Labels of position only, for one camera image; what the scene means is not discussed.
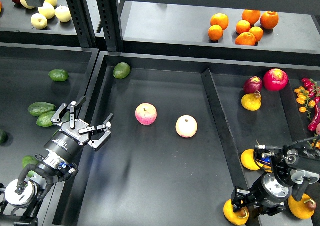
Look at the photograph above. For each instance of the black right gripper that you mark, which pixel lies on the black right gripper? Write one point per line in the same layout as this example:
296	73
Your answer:
266	193

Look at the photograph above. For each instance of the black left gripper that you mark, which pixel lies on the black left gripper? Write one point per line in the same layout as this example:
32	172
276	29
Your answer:
74	134

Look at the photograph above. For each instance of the yellow pear with brown stem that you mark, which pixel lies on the yellow pear with brown stem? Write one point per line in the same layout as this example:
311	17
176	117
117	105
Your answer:
237	218

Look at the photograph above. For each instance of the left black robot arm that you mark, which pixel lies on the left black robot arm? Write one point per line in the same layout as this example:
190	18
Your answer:
23	197

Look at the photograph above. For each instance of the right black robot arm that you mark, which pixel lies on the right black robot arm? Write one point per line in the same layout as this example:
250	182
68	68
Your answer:
288	171

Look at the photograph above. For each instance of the dark avocado upright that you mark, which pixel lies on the dark avocado upright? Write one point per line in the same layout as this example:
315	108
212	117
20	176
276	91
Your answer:
66	117

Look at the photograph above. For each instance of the yellow pear middle of row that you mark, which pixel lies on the yellow pear middle of row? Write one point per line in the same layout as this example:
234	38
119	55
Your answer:
267	165

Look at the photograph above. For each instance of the light green avocado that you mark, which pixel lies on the light green avocado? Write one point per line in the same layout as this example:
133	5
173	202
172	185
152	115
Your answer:
45	120

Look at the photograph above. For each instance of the yellow pear bottom right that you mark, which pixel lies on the yellow pear bottom right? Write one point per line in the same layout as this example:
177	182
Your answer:
303	209

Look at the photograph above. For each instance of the dark green avocado long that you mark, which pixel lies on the dark green avocado long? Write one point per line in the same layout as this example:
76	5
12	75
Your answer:
40	107

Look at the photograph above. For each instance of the green avocado top left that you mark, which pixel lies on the green avocado top left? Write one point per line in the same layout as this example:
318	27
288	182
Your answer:
59	75

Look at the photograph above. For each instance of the green avocado in middle tray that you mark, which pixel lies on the green avocado in middle tray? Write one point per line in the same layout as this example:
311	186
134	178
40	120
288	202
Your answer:
121	70

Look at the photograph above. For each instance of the dark avocado at left edge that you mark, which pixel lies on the dark avocado at left edge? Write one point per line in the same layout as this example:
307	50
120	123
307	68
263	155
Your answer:
3	136

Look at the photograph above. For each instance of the yellow pear near red apple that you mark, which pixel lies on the yellow pear near red apple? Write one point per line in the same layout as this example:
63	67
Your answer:
252	101

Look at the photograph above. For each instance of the pale yellow pear front left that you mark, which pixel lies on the pale yellow pear front left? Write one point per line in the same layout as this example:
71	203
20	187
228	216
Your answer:
39	21

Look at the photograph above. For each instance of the pale yellow pear right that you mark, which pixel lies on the pale yellow pear right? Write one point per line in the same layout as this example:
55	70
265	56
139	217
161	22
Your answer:
63	14

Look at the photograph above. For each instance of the pale yellow pear middle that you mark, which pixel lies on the pale yellow pear middle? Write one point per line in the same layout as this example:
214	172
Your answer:
47	10

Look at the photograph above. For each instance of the pale yellow pear back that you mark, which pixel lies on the pale yellow pear back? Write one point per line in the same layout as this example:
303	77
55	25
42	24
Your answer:
52	2

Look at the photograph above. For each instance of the pale yellow pear behind tag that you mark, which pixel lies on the pale yellow pear behind tag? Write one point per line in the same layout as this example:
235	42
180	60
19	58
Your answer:
25	4

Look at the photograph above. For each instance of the black tray divider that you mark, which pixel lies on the black tray divider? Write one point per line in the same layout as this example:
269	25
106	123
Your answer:
224	96

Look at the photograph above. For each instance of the pink red apple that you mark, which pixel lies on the pink red apple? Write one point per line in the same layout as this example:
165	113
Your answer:
146	113

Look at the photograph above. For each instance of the black left tray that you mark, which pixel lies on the black left tray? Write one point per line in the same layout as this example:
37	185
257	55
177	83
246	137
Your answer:
24	80

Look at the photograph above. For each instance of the black tray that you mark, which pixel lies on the black tray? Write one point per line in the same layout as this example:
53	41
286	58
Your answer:
24	80
144	174
278	122

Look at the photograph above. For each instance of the black right tray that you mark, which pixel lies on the black right tray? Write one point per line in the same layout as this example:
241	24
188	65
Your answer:
278	122

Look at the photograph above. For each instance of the black middle tray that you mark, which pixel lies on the black middle tray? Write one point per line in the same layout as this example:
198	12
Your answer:
144	174

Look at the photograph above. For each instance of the red chili pepper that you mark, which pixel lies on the red chili pepper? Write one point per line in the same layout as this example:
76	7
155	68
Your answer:
316	119

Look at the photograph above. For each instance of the pale yellow pink apple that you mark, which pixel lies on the pale yellow pink apple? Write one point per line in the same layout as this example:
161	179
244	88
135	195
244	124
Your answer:
186	126

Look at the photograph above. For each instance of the cherry tomato vine bunch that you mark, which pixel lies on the cherry tomato vine bunch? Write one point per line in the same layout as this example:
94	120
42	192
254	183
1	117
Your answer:
307	95

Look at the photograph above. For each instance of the bright red apple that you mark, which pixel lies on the bright red apple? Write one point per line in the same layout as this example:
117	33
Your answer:
275	79

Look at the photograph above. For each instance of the orange lower left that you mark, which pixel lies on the orange lower left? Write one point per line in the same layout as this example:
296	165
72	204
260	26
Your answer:
215	32

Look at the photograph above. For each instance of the orange front bottom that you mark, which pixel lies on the orange front bottom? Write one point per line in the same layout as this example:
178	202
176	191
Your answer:
246	38

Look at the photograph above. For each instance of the orange right small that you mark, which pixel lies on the orange right small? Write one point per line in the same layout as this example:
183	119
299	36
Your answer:
257	32

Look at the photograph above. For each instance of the orange top left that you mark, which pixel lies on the orange top left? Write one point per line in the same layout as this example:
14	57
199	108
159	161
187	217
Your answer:
220	19

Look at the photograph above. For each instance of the black shelf upright post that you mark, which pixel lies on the black shelf upright post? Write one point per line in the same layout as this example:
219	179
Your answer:
110	18

